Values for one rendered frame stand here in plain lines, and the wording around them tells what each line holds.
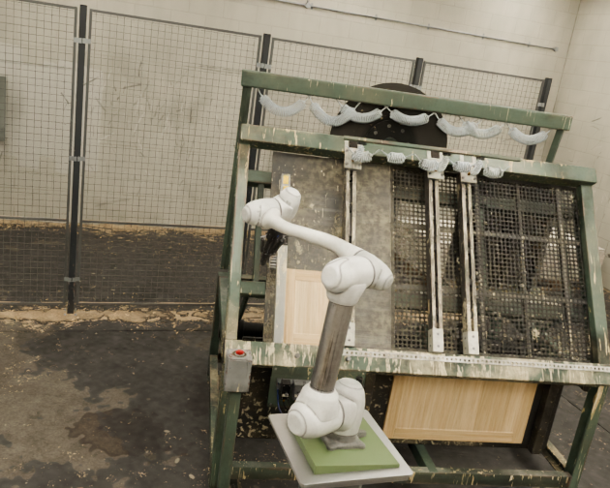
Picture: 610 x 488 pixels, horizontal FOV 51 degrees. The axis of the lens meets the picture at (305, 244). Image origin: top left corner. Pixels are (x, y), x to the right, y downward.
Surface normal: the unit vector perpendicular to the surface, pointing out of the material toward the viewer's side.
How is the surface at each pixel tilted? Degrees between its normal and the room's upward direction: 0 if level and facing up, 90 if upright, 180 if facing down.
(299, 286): 56
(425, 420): 90
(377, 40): 90
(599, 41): 90
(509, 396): 90
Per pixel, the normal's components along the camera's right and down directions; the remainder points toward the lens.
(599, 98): -0.94, -0.04
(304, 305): 0.20, -0.29
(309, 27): 0.31, 0.31
